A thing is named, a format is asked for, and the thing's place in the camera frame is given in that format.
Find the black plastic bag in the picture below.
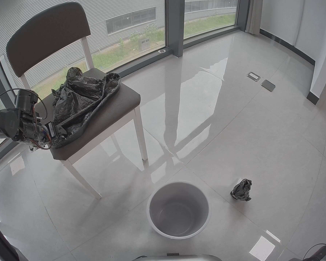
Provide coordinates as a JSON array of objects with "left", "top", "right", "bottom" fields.
[{"left": 51, "top": 67, "right": 122, "bottom": 149}]

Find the black plastic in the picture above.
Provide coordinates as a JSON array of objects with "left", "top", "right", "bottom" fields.
[{"left": 230, "top": 178, "right": 252, "bottom": 202}]

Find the window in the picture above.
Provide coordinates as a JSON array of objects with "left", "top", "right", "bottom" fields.
[{"left": 0, "top": 0, "right": 252, "bottom": 171}]

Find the grey seat white chair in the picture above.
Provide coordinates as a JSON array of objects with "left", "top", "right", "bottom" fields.
[{"left": 6, "top": 2, "right": 149, "bottom": 199}]

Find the white trash bin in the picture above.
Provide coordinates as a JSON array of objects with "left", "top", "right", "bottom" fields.
[{"left": 147, "top": 180, "right": 212, "bottom": 239}]

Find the beige curtain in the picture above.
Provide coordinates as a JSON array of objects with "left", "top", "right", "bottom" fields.
[{"left": 246, "top": 0, "right": 264, "bottom": 35}]

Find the black cable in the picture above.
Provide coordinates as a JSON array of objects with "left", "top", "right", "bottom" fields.
[
  {"left": 0, "top": 89, "right": 47, "bottom": 119},
  {"left": 303, "top": 244, "right": 326, "bottom": 261}
]

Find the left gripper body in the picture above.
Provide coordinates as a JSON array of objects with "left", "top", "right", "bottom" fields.
[{"left": 18, "top": 116, "right": 58, "bottom": 149}]

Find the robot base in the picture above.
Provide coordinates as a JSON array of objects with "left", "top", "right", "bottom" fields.
[{"left": 132, "top": 252, "right": 220, "bottom": 261}]

